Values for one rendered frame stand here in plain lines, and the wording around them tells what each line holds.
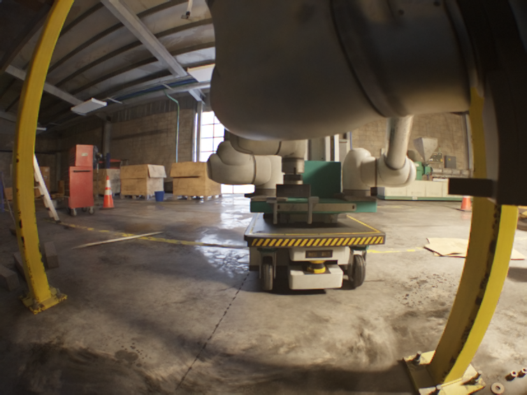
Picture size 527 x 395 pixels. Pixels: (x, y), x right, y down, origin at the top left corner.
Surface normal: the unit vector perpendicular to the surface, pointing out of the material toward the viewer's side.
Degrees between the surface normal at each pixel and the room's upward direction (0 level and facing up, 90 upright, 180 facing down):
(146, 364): 0
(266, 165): 84
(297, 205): 90
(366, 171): 91
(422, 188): 90
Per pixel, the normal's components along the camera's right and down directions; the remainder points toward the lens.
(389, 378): 0.00, -1.00
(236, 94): -0.71, 0.52
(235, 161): 0.33, 0.19
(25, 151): 0.99, 0.02
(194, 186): -0.25, 0.07
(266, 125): -0.43, 0.87
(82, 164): 0.87, 0.04
